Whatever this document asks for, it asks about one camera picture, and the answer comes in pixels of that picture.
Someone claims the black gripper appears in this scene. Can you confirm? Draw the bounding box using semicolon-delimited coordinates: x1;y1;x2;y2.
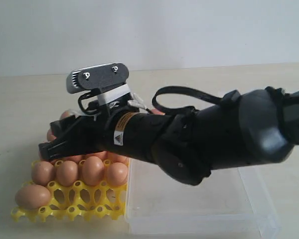
38;112;169;162

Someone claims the brown egg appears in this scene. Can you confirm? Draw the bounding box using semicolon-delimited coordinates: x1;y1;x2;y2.
86;151;107;161
15;184;51;210
31;161;55;186
151;109;164;115
46;129;56;142
112;154;129;165
64;155;85;163
82;156;105;186
56;161;79;187
59;110;75;120
106;162;128;187

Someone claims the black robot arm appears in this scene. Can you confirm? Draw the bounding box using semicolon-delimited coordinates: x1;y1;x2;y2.
39;86;299;185

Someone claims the yellow plastic egg tray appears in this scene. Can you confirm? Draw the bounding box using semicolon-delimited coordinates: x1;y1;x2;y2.
9;159;130;223

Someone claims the clear plastic container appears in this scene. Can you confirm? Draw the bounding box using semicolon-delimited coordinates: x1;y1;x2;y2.
125;159;281;239

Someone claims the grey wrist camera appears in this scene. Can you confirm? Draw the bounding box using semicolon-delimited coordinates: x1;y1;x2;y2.
66;63;129;94

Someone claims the black cable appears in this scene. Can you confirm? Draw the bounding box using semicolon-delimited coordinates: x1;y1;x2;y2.
151;86;240;115

